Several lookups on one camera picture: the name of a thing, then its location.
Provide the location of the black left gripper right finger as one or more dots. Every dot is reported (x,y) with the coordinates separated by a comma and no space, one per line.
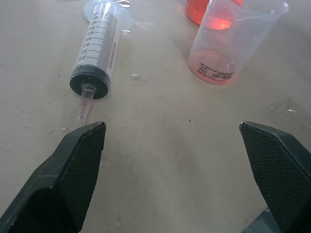
(279,170)

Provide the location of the container of red liquid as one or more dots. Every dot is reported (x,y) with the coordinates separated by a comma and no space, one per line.
(198,11)

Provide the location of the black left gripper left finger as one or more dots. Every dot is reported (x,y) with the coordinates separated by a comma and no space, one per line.
(70,179)

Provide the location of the clear plastic measuring beaker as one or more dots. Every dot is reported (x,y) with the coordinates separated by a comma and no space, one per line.
(226,43)

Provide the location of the large clear plastic syringe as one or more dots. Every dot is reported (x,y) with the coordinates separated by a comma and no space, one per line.
(98,51)

